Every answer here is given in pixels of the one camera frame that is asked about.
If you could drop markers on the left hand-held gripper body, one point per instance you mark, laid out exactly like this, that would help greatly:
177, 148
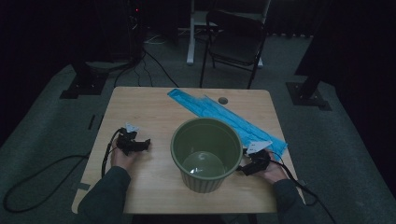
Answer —
128, 143

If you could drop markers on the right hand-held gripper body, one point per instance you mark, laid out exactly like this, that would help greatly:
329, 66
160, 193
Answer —
258, 160

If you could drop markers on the green ribbed bin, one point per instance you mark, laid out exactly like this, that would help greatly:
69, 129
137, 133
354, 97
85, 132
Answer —
199, 180

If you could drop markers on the blue plastic bag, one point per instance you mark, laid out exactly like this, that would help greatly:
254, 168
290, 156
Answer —
218, 112

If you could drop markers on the person's left hand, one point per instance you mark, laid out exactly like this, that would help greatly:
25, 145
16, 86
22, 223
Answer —
121, 160

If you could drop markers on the person's right hand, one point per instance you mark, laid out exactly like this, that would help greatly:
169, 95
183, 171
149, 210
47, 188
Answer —
274, 171

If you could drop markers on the grey tape strip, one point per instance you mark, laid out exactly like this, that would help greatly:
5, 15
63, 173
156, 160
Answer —
83, 186

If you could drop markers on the black stand base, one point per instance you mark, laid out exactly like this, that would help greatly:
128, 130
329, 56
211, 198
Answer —
306, 96
84, 87

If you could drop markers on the black folding chair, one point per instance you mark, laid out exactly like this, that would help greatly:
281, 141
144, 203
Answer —
233, 46

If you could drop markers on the dark equipment rack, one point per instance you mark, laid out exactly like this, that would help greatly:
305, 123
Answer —
135, 31

